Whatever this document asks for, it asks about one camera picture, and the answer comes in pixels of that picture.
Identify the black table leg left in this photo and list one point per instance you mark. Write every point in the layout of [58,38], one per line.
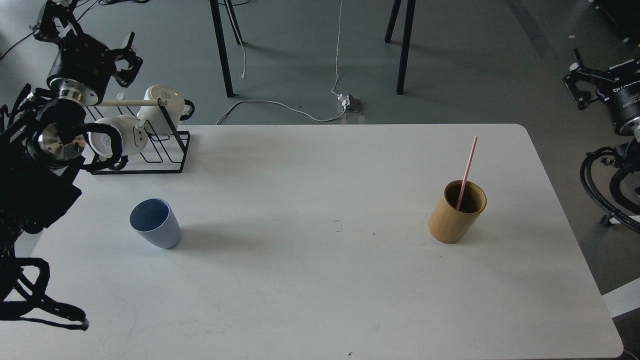
[220,40]

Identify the black wire mug rack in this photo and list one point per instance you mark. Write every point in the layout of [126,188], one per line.
[142,152]

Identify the white power plug adapter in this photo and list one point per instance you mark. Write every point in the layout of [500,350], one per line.
[349,103]

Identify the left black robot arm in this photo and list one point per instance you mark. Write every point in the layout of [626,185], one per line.
[45,142]

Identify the black table leg right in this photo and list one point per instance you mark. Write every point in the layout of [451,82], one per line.
[406,39]

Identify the black table leg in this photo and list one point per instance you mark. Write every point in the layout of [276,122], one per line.
[406,39]
[220,40]

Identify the white mug rear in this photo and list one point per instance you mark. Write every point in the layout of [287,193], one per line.
[168,109]

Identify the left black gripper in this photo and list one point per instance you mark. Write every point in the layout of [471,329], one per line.
[82,60]

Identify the blue plastic cup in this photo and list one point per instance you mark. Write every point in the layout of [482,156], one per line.
[155,221]

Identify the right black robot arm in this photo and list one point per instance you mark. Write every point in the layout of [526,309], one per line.
[582,83]

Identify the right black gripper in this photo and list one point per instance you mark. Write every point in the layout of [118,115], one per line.
[622,97]

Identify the bamboo wooden cup holder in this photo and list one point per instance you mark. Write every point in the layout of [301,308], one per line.
[456,211]

